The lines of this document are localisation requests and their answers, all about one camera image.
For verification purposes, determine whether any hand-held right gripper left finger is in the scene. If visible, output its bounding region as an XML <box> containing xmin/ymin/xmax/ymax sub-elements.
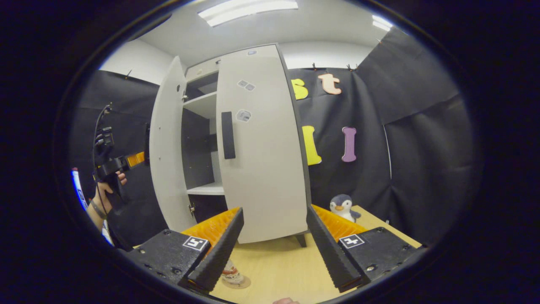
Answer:
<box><xmin>127</xmin><ymin>207</ymin><xmax>245</xmax><ymax>295</ymax></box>

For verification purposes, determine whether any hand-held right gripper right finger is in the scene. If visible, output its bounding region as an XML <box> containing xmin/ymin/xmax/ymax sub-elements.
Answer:
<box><xmin>306</xmin><ymin>204</ymin><xmax>427</xmax><ymax>293</ymax></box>

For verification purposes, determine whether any clear plastic bottle red label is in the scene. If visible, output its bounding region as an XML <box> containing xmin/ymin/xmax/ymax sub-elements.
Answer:
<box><xmin>221</xmin><ymin>259</ymin><xmax>246</xmax><ymax>286</ymax></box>

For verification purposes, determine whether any white cabinet door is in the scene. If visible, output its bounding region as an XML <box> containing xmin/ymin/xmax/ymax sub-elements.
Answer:
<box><xmin>149</xmin><ymin>56</ymin><xmax>198</xmax><ymax>233</ymax></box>
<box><xmin>215</xmin><ymin>43</ymin><xmax>311</xmax><ymax>244</ymax></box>

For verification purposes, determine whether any round cork coaster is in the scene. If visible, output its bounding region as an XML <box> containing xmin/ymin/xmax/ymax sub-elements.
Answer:
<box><xmin>221</xmin><ymin>275</ymin><xmax>251</xmax><ymax>290</ymax></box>

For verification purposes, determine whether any white cabinet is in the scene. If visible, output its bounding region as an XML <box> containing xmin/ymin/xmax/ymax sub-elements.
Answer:
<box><xmin>181</xmin><ymin>43</ymin><xmax>313</xmax><ymax>248</ymax></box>

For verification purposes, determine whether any dark wristband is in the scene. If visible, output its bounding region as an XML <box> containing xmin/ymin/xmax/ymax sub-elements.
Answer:
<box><xmin>90</xmin><ymin>199</ymin><xmax>107</xmax><ymax>220</ymax></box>

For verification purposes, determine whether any penguin plush toy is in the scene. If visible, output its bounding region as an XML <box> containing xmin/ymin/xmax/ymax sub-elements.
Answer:
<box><xmin>329</xmin><ymin>194</ymin><xmax>362</xmax><ymax>223</ymax></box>

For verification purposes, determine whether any black backdrop cloth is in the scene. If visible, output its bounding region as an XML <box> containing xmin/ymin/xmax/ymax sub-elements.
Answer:
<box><xmin>289</xmin><ymin>27</ymin><xmax>474</xmax><ymax>246</ymax></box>
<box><xmin>70</xmin><ymin>70</ymin><xmax>169</xmax><ymax>250</ymax></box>

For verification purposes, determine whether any long ceiling light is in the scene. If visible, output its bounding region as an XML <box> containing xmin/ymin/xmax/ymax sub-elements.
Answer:
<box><xmin>197</xmin><ymin>0</ymin><xmax>299</xmax><ymax>27</ymax></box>

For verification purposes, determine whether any small ceiling light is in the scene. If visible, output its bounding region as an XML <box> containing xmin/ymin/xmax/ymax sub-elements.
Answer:
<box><xmin>372</xmin><ymin>15</ymin><xmax>393</xmax><ymax>32</ymax></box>

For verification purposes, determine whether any black door handle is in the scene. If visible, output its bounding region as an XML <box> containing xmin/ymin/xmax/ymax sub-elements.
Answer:
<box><xmin>221</xmin><ymin>111</ymin><xmax>236</xmax><ymax>160</ymax></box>

